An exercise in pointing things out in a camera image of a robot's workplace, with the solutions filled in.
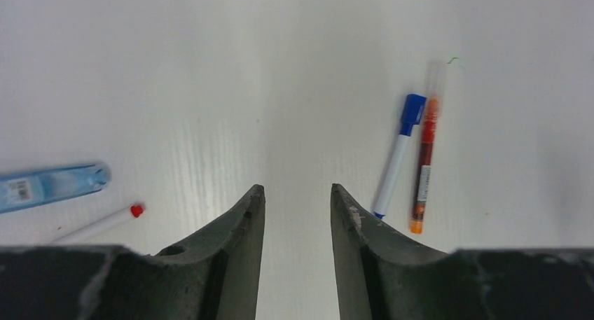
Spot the blue marker cap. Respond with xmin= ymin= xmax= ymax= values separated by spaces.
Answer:
xmin=399 ymin=94 xmax=427 ymax=137

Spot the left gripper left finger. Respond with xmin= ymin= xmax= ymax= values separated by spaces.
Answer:
xmin=1 ymin=185 xmax=265 ymax=319

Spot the thin clear red-tip pen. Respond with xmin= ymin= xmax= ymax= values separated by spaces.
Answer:
xmin=51 ymin=204 xmax=146 ymax=245

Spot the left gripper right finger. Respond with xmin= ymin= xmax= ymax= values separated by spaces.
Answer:
xmin=331 ymin=183 xmax=593 ymax=319

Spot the clear pen cap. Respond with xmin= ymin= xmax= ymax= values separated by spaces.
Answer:
xmin=425 ymin=60 xmax=447 ymax=104

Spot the thin blue-tip pen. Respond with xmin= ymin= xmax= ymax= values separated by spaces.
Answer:
xmin=373 ymin=134 xmax=411 ymax=219

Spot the red orange pen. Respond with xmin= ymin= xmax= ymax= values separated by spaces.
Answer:
xmin=410 ymin=97 xmax=441 ymax=235

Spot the blue pen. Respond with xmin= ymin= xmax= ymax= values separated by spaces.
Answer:
xmin=1 ymin=163 xmax=111 ymax=214

